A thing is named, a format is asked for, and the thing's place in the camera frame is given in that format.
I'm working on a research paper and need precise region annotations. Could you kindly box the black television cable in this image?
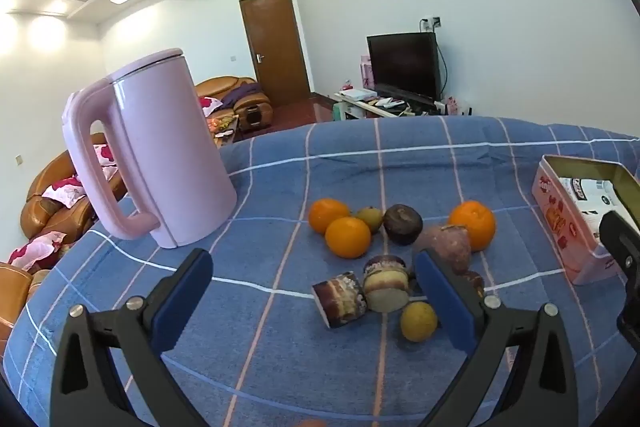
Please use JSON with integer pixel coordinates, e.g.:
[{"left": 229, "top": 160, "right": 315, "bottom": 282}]
[{"left": 436, "top": 43, "right": 449, "bottom": 100}]

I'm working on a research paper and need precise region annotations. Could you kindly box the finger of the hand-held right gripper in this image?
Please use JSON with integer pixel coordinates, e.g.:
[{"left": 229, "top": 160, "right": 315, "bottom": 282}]
[{"left": 599, "top": 210, "right": 640, "bottom": 348}]

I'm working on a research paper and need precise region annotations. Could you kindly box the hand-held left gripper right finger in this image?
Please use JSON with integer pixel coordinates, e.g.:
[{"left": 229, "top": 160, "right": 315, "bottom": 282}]
[{"left": 413, "top": 249, "right": 581, "bottom": 427}]

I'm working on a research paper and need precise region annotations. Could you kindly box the pink rectangular tin box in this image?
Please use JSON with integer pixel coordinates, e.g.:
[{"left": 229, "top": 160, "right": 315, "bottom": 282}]
[{"left": 531, "top": 154, "right": 640, "bottom": 285}]

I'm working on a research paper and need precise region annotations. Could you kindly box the white television stand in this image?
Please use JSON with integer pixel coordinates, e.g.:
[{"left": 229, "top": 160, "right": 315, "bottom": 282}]
[{"left": 332, "top": 89, "right": 473, "bottom": 122}]

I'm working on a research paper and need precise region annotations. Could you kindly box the brown wooden door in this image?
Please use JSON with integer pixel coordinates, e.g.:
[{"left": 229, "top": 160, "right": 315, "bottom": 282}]
[{"left": 239, "top": 0, "right": 311, "bottom": 108}]

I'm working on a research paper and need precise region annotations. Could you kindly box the brown leather sofa seat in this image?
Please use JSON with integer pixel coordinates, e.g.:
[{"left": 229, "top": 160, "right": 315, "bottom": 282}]
[{"left": 0, "top": 262, "right": 51, "bottom": 358}]

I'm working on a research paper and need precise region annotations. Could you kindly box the cluttered coffee table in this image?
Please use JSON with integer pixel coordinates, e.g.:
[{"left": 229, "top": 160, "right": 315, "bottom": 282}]
[{"left": 207, "top": 114, "right": 241, "bottom": 148}]

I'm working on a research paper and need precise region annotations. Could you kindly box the yellow-green round fruit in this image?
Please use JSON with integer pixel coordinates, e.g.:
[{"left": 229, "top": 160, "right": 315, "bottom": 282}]
[{"left": 400, "top": 301, "right": 439, "bottom": 343}]

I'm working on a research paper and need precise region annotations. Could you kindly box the dark wrinkled passion fruit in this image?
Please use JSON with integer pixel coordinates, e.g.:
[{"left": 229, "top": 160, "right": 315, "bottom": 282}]
[{"left": 383, "top": 204, "right": 424, "bottom": 246}]

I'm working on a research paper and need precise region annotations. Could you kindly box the pink electric kettle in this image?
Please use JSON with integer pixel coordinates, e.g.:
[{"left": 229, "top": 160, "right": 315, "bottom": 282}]
[{"left": 61, "top": 48, "right": 238, "bottom": 250}]

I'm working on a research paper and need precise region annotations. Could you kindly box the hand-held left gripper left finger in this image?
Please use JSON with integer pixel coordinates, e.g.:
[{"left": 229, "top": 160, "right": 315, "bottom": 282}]
[{"left": 49, "top": 248, "right": 221, "bottom": 427}]

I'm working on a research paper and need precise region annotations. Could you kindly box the blue checked blanket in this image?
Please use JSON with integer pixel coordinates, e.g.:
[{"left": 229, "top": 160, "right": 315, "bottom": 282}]
[{"left": 0, "top": 114, "right": 640, "bottom": 427}]

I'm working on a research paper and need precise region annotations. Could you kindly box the black television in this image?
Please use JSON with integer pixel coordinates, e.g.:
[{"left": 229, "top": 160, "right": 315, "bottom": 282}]
[{"left": 366, "top": 32, "right": 441, "bottom": 100}]

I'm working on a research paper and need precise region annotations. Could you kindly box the orange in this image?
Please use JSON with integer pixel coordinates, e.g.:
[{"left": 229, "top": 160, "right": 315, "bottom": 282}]
[
  {"left": 446, "top": 201, "right": 497, "bottom": 253},
  {"left": 325, "top": 216, "right": 372, "bottom": 259},
  {"left": 308, "top": 198, "right": 352, "bottom": 235}
]

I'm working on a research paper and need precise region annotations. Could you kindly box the small green round fruit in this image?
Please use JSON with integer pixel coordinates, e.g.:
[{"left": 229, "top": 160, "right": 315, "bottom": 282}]
[{"left": 355, "top": 206, "right": 386, "bottom": 235}]

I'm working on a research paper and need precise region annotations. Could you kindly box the brown leather armchair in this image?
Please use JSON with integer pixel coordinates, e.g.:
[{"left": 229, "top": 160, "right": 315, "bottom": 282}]
[{"left": 194, "top": 77, "right": 275, "bottom": 142}]

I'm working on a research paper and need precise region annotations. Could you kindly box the printed paper liner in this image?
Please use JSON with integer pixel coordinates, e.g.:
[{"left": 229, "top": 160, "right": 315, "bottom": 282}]
[{"left": 557, "top": 177, "right": 626, "bottom": 238}]

